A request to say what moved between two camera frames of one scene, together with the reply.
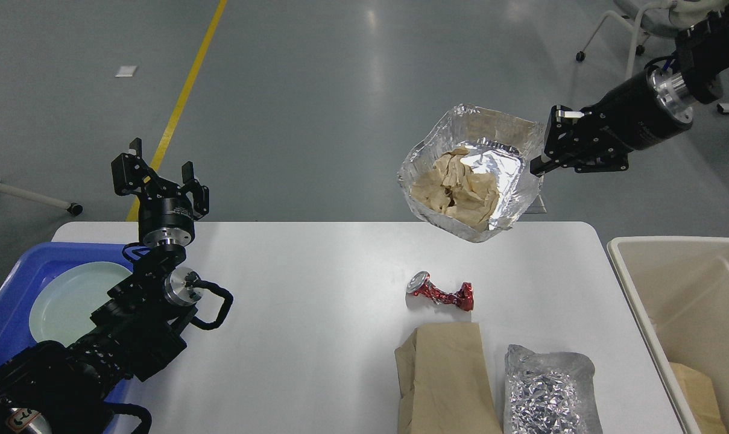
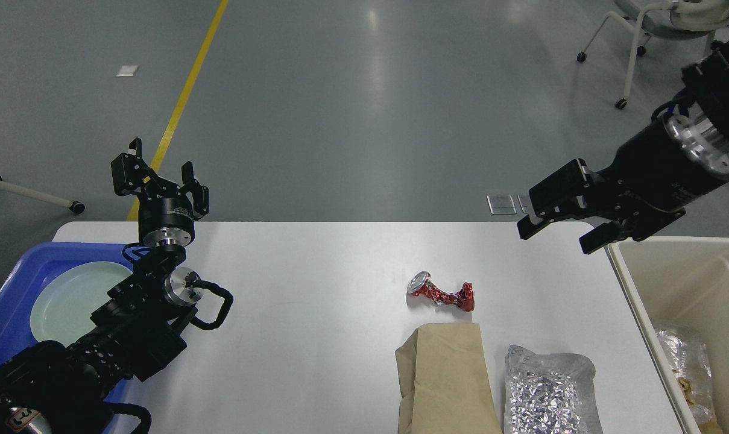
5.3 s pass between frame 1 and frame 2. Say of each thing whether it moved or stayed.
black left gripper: stayed
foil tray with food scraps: moved
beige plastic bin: stayed
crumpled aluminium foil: stayed
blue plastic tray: stayed
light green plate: stayed
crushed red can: stayed
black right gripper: moved
